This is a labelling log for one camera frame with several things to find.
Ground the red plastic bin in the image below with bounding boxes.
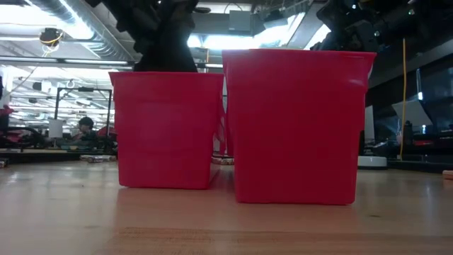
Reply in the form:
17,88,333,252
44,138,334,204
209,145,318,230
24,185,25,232
108,72,225,190
222,49,377,206

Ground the grey ceiling box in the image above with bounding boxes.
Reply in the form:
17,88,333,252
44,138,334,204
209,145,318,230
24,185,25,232
228,10,253,35

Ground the long ceiling light strip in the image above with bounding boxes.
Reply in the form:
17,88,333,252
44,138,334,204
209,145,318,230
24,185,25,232
0,55,134,67

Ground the grey angled panel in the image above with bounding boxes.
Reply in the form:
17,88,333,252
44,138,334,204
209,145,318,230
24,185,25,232
391,98,435,128

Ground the person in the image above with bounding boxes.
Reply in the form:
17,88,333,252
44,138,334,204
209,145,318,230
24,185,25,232
71,116,99,150

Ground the dark bottle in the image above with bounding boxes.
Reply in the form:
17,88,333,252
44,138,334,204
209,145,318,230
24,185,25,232
403,120,414,146

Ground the white desk lamp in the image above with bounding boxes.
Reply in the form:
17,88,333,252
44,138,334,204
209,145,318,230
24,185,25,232
357,155,389,169

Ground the white sign board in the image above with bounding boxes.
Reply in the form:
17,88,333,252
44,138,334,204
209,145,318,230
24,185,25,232
48,119,64,139

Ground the silver ceiling air duct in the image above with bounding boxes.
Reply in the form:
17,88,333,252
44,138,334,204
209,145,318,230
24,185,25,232
30,0,137,62

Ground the yellow hanging cable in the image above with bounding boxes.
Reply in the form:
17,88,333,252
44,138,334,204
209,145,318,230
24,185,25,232
398,37,408,161

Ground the black aluminium table frame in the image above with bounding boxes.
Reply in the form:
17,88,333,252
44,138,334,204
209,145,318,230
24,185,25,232
0,148,453,175

